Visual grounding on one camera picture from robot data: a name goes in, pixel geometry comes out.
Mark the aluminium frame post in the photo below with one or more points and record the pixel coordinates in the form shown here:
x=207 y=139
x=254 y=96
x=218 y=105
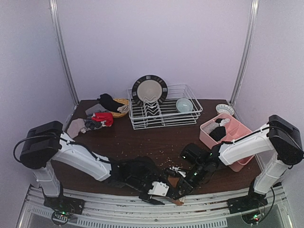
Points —
x=246 y=50
x=62 y=50

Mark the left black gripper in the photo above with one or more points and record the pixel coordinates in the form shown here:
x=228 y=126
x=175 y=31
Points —
x=147 y=196

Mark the beige underwear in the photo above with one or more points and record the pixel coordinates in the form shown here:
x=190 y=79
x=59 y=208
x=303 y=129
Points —
x=76 y=126

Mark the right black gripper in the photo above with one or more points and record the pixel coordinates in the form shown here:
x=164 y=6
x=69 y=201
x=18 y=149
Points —
x=184 y=186

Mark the brown underwear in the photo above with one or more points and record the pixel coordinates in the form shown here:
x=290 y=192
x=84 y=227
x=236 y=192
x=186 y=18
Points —
x=173 y=181

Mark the grey striped underwear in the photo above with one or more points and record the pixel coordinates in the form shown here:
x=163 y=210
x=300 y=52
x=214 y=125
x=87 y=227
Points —
x=97 y=108

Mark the black cloth on plate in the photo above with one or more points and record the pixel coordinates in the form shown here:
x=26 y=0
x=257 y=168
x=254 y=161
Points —
x=109 y=103

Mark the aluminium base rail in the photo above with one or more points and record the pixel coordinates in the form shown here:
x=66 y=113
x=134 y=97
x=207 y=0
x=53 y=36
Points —
x=110 y=211

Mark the light blue ceramic bowl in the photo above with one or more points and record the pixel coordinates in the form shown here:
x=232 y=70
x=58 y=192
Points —
x=184 y=105

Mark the right aluminium frame post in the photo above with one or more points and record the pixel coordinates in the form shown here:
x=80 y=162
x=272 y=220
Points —
x=246 y=50

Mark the left aluminium frame post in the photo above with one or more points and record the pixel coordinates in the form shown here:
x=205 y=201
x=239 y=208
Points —
x=62 y=50

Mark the dark rimmed beige plate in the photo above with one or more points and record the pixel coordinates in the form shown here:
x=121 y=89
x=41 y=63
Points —
x=149 y=88

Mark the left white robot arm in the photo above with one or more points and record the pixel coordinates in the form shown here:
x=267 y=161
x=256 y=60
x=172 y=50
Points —
x=49 y=142

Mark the blue patterned yellow bowl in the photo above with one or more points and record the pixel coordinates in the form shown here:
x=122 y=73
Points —
x=225 y=109

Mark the red underwear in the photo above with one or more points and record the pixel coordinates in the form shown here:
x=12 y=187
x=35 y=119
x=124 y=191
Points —
x=105 y=118

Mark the white wire dish rack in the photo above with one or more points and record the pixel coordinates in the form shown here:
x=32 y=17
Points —
x=154 y=114

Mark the beige white socks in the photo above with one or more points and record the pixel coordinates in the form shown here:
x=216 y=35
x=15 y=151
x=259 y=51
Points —
x=123 y=109

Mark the grey rolled underwear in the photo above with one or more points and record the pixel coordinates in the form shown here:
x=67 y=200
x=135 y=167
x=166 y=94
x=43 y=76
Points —
x=210 y=127

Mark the black and white rolled underwear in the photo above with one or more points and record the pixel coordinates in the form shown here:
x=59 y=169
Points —
x=222 y=122

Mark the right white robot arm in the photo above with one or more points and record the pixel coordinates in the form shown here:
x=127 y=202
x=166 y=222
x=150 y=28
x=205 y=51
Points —
x=278 y=135

